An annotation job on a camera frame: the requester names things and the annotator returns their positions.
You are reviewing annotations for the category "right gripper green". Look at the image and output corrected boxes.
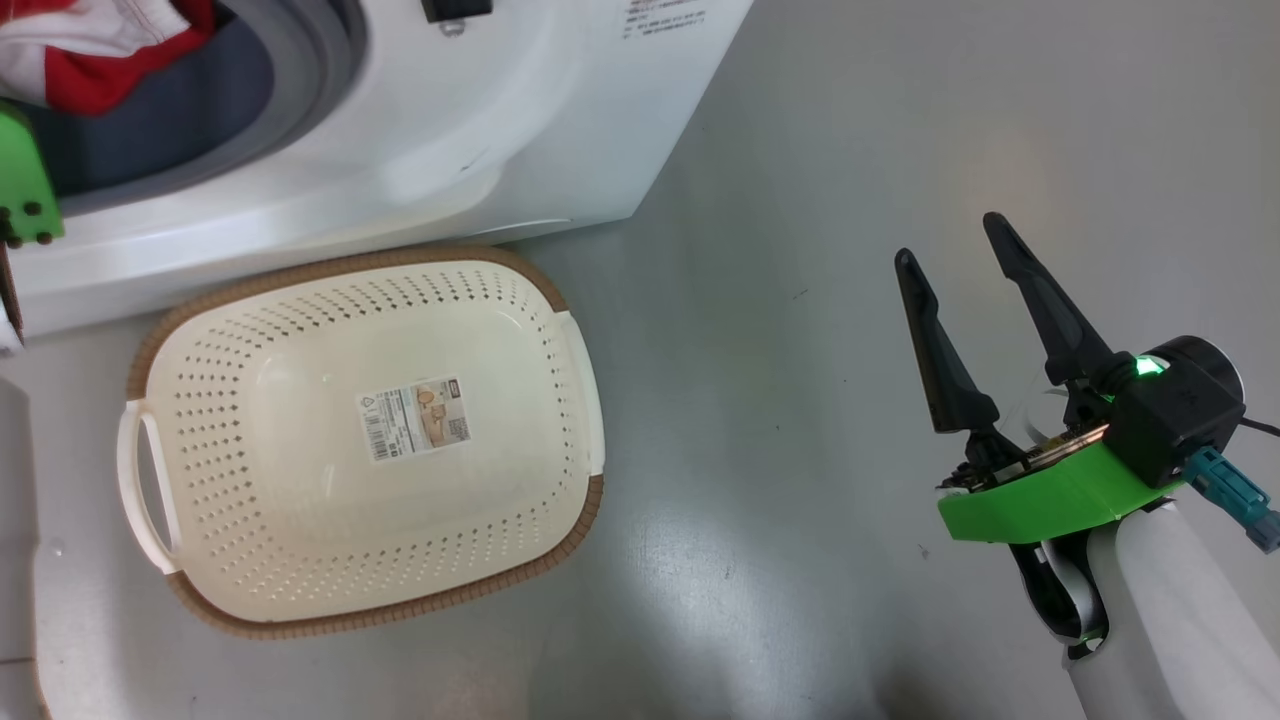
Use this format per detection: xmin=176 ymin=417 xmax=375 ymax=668
xmin=893 ymin=212 xmax=1186 ymax=544

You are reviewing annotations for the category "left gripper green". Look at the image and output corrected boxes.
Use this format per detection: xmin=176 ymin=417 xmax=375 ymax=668
xmin=0 ymin=100 xmax=66 ymax=249

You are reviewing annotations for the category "red and white garment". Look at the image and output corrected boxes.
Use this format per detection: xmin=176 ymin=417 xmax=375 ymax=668
xmin=0 ymin=0 xmax=219 ymax=116

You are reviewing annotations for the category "grey rubber door gasket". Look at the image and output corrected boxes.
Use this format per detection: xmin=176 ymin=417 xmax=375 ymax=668
xmin=40 ymin=0 xmax=369 ymax=216

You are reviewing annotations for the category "cream perforated laundry basket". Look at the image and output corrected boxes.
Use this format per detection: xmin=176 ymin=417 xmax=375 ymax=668
xmin=116 ymin=245 xmax=607 ymax=641

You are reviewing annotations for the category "black door latch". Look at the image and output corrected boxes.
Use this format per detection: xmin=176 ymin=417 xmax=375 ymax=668
xmin=420 ymin=0 xmax=494 ymax=25

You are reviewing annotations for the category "white Hisense washing machine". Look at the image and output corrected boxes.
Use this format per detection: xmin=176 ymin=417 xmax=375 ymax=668
xmin=0 ymin=0 xmax=756 ymax=346

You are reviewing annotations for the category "paper product label sticker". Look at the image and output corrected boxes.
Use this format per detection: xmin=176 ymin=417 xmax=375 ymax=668
xmin=357 ymin=377 xmax=473 ymax=464

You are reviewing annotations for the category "teal right camera connector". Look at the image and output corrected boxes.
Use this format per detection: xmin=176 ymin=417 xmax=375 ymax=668
xmin=1183 ymin=447 xmax=1280 ymax=554

